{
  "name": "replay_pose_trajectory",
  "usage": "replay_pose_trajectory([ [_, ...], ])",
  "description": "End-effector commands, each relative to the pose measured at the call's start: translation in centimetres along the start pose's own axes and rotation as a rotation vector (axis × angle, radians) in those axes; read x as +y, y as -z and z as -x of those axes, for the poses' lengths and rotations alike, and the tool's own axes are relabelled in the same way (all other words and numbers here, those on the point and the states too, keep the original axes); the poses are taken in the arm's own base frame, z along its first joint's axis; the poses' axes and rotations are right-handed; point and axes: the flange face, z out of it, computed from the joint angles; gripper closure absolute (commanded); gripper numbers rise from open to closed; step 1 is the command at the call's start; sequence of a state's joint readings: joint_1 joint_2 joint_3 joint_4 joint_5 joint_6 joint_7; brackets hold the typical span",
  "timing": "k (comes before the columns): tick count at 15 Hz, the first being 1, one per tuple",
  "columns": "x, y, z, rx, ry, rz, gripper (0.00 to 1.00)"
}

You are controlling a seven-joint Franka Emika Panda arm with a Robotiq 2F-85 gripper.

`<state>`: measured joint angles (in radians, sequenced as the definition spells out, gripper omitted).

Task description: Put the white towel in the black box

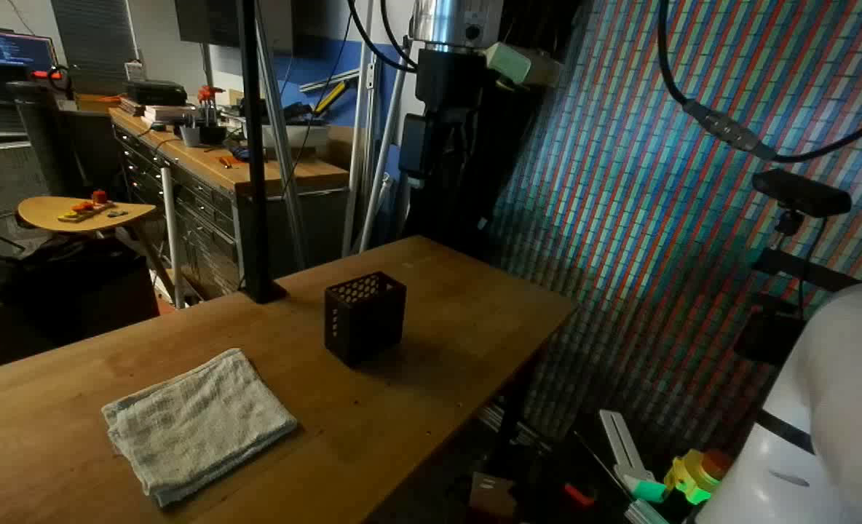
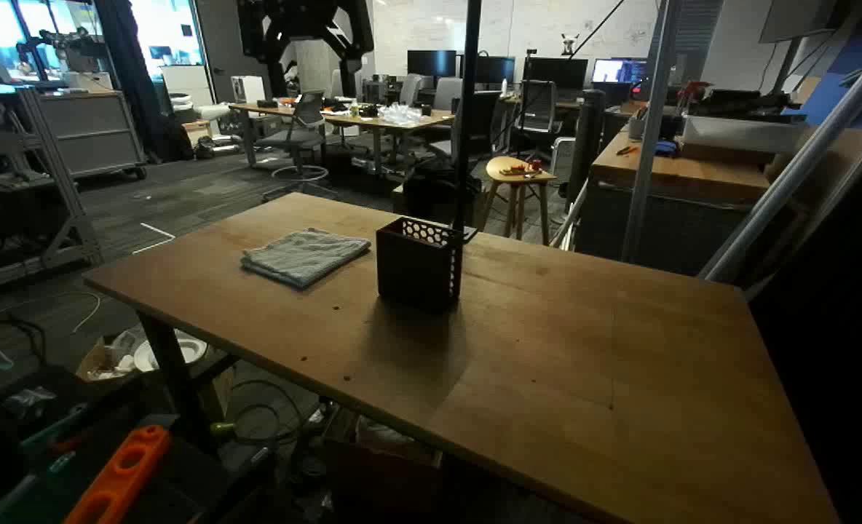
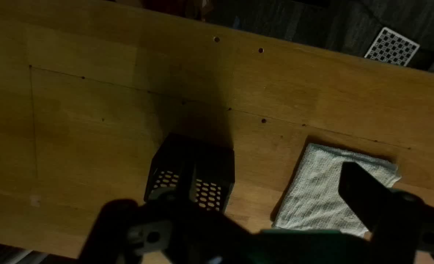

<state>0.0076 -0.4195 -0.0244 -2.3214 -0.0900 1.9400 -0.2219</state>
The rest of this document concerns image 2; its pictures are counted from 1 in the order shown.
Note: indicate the lit computer monitor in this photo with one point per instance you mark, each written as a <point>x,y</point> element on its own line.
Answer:
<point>622,72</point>

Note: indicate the grey office chair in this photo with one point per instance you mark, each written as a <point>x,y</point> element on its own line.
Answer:
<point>306,121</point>

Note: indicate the thin silver slanted pole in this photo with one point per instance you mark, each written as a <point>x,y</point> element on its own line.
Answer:
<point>829,200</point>

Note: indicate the wide dark computer monitor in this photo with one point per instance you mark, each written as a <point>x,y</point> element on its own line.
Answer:
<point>555,74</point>

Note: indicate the grey drawer cabinet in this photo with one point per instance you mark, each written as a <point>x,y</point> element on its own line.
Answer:
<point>92,131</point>

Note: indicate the silver upright metal pole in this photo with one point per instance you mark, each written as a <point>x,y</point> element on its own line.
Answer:
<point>647,127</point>

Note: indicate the round wooden stool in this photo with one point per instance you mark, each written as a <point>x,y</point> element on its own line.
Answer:
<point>520,170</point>

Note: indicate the white tray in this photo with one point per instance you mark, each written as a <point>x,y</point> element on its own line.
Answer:
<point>740,134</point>

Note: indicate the small open cardboard box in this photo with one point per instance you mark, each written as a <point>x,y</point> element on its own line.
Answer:
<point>99,361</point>

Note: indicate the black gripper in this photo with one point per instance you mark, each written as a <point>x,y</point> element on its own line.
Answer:
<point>303,15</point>

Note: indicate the white bucket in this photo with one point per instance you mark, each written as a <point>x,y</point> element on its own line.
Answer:
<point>190,347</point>

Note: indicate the wooden office desk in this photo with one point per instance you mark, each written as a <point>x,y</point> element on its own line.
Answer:
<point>389,122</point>

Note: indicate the black perforated box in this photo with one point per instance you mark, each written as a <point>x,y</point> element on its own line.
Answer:
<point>417,274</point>

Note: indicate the grey metal shelf rack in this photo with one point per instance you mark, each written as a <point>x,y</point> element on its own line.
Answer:
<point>25,194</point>

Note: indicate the white terry towel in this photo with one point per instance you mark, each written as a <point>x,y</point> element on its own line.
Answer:
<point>303,253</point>

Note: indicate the black vertical stand pole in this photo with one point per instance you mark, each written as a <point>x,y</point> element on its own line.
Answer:
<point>468,117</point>

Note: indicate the large brown cardboard box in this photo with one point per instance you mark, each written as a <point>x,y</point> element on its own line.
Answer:
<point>382,469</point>

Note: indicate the thick silver slanted pole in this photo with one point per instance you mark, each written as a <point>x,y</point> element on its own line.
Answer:
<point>798,157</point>

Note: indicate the black office chair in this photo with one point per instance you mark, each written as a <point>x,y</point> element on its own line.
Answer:
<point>538,105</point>

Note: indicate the wooden top workbench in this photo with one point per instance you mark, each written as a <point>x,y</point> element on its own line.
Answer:
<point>680,179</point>

